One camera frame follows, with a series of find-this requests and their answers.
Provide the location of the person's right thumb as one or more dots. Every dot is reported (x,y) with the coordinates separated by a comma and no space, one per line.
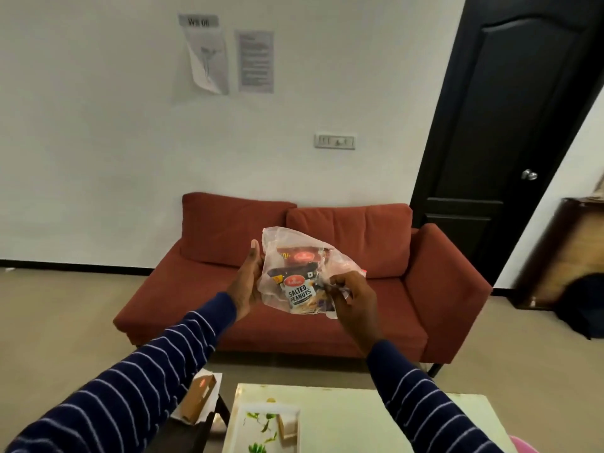
(344,294)

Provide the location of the pink object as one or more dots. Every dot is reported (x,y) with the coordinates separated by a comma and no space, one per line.
(524,445)

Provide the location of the person's right hand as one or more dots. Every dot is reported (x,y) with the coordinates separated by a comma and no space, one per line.
(361,311)

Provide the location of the black peanut snack packet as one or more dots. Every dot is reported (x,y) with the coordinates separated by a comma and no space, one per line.
(299,294)

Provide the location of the rust red back cushion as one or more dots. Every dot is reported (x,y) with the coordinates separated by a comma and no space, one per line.
(368,235)
(222,231)

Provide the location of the black wooden door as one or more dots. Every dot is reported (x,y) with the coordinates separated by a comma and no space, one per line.
(500,127)

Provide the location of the white wall switch panel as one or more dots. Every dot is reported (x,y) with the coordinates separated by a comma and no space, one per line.
(335,141)

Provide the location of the curled paper sheet with drawing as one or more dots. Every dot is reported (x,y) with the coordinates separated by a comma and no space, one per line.
(207,56)

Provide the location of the white tray with green leaves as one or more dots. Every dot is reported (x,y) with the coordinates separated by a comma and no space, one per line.
(255,429)

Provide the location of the clear plastic bag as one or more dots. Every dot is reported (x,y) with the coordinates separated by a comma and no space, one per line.
(288,242)

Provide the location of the person's right forearm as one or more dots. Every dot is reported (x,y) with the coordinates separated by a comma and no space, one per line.
(424,410)

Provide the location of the person's left forearm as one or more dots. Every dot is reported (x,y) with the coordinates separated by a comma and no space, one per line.
(132,386)

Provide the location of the brown wooden cabinet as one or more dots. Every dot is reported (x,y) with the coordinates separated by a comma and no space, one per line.
(557,249)

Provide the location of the person's left hand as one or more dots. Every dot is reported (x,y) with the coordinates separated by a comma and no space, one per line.
(243,287)

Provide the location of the dark red-label snack packet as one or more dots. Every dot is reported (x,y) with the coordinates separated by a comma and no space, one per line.
(302,256)

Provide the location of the black bag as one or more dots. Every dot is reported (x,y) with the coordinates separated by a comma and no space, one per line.
(585,306)

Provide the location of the small beige box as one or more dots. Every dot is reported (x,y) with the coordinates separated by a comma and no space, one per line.
(288,426)

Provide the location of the silver door knob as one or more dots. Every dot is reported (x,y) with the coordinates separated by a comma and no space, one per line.
(529,174)

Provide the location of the person's left thumb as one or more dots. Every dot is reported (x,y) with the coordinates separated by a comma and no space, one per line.
(255,257)

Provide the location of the printed text paper sheet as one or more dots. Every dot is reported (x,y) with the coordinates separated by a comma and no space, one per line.
(255,61)

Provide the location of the black side table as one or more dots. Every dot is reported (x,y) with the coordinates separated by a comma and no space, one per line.
(188,436)

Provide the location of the brown cardboard box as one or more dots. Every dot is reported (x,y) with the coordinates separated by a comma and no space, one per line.
(198,398)

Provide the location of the rust red sofa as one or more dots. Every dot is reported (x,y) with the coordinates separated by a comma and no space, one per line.
(415,297)

